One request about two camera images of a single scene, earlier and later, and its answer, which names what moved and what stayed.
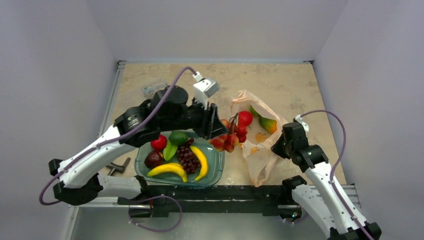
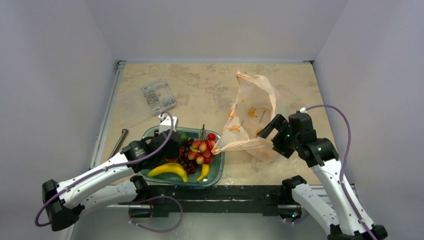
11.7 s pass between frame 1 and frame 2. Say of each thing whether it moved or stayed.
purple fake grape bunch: stayed
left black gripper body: moved
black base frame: stayed
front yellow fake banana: stayed
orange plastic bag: moved
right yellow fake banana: stayed
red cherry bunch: moved
